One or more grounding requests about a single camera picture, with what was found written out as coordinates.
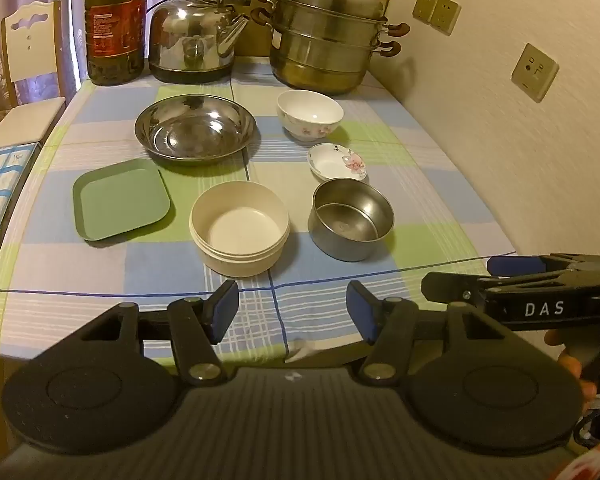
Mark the blue patterned box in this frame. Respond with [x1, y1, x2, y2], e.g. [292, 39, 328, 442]
[0, 142, 42, 271]

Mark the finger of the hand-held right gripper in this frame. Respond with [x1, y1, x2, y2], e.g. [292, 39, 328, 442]
[421, 272, 511, 307]
[486, 254, 578, 278]

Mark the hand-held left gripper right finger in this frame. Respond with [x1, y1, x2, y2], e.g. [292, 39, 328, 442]
[346, 280, 524, 387]

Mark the green square plate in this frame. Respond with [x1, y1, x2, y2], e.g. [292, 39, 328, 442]
[72, 158, 173, 242]

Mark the checkered tablecloth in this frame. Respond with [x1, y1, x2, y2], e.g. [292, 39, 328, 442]
[0, 55, 518, 366]

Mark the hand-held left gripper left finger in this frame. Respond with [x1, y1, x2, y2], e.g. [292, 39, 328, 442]
[65, 279, 240, 387]

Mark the large stainless steel plate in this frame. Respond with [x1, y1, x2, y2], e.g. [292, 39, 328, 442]
[134, 94, 258, 161]

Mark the small floral ceramic dish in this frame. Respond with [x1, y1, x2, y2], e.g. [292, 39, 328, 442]
[307, 143, 368, 184]

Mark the stainless steel kettle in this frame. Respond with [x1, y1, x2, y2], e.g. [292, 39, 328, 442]
[146, 0, 251, 84]

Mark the white wooden chair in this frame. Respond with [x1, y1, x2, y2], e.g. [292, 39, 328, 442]
[0, 0, 68, 153]

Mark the cooking oil bottle red label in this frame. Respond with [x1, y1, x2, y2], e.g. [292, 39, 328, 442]
[83, 0, 148, 87]

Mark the cream plastic bowl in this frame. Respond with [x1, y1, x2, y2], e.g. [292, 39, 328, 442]
[189, 181, 291, 279]

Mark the person's right hand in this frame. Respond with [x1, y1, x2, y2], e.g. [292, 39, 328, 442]
[545, 331, 600, 416]

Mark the stainless steel bowl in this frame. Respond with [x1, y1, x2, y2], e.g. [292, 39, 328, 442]
[308, 178, 396, 263]

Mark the stainless steel steamer pot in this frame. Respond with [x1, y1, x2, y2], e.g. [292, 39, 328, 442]
[251, 0, 411, 96]

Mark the white floral ceramic bowl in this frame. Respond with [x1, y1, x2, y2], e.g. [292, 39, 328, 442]
[276, 89, 345, 142]

